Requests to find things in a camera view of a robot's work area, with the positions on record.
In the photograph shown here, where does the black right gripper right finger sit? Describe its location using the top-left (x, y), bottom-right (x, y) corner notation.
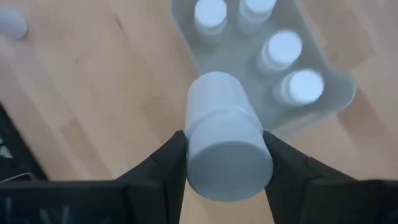
top-left (262, 130), bottom-right (357, 224)

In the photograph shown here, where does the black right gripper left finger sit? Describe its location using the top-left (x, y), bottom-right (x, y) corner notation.
top-left (116, 129), bottom-right (188, 224)

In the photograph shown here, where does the grey translucent plastic basket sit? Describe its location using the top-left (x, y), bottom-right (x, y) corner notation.
top-left (170, 0), bottom-right (358, 138)

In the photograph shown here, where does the black aluminium table frame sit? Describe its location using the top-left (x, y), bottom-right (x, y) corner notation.
top-left (0, 102), bottom-right (49, 183)

